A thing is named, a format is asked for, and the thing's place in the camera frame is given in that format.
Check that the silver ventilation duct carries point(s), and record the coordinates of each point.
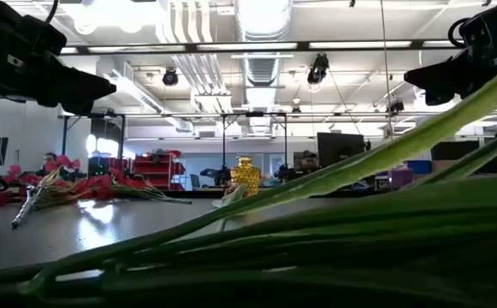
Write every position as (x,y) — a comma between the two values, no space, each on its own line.
(263,68)

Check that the blue storage bin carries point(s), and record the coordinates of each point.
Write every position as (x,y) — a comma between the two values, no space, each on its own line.
(419,167)

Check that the purple artificial flower bunch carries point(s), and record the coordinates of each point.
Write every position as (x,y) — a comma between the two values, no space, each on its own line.
(22,211)

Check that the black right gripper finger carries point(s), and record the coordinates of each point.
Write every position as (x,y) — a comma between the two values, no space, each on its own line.
(438,97)
(436,75)

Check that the black overhead frame beam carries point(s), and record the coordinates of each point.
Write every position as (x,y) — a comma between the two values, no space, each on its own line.
(190,47)

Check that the black background rig frame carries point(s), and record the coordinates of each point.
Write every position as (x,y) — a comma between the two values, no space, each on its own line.
(223,141)
(64,137)

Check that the person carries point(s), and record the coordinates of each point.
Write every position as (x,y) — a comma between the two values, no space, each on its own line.
(50,160)
(309,164)

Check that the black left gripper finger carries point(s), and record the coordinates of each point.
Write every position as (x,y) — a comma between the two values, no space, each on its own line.
(77,109)
(77,87)

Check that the black table mat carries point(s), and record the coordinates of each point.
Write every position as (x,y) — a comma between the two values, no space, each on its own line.
(102,239)

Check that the black background robot arm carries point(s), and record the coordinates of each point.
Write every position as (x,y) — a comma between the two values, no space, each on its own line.
(216,175)
(283,173)

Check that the yellow glass vase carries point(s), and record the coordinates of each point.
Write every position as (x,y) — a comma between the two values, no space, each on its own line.
(246,177)

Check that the pink artificial tulip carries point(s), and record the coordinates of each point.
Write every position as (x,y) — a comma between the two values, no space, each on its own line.
(402,144)

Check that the red shelf cart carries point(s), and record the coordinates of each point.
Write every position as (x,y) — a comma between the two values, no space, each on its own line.
(158,171)

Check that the red artificial flower bunch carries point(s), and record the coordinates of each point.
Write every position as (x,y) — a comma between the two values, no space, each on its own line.
(102,190)

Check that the black ceiling-mounted camera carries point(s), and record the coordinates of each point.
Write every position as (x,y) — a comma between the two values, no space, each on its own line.
(170,78)
(318,68)

